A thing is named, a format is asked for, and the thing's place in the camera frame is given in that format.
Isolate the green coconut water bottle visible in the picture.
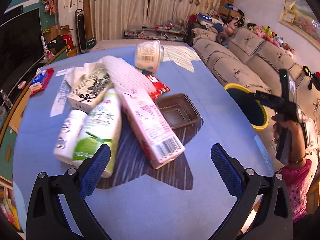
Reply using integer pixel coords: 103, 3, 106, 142
73, 88, 121, 178

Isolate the brown plastic tray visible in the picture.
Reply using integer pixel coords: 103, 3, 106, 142
156, 94, 201, 130

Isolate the pink milk carton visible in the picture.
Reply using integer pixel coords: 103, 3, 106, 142
121, 89, 185, 170

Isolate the white instant noodle cup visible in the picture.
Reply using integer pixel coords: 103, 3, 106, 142
135, 40, 164, 73

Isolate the person's pink sleeved forearm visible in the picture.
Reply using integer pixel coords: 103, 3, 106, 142
279, 159, 312, 223

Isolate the person's right hand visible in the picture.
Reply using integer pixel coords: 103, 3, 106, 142
271, 114, 306, 165

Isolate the beige sofa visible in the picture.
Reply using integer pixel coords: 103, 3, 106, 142
190, 26, 320, 160

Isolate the blue tablecloth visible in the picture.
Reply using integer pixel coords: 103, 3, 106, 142
13, 47, 274, 239

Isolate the small white pill bottle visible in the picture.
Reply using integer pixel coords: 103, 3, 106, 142
53, 109, 87, 165

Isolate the framed floral painting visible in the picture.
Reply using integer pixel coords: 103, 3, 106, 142
279, 0, 319, 49

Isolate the black neck pillow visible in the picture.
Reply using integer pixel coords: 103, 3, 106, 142
216, 32, 229, 46

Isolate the row of plush toys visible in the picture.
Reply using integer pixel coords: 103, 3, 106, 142
227, 16, 295, 59

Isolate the clear water bottle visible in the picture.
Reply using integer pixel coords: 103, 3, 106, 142
0, 89, 12, 109

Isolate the white black printed carton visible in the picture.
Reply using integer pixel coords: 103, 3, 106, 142
67, 68, 112, 113

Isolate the red snack wrapper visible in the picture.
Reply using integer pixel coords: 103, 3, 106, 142
146, 75, 170, 101

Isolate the red blue tissue pack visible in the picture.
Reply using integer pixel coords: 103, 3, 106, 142
29, 68, 54, 98

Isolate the crumpled white tissue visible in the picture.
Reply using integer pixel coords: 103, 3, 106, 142
65, 62, 105, 88

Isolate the low cluttered glass table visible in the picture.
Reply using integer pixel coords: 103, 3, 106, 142
123, 22, 188, 42

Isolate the white foam fruit net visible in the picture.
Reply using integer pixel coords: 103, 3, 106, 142
98, 56, 156, 94

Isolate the black flat screen television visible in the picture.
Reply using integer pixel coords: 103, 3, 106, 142
1, 8, 43, 95

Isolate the black tower fan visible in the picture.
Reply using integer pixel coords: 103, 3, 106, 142
75, 9, 87, 54

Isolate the left beige curtain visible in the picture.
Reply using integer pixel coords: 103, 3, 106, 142
89, 0, 148, 41

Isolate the dried flower wall decoration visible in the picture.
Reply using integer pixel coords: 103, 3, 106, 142
41, 0, 57, 16

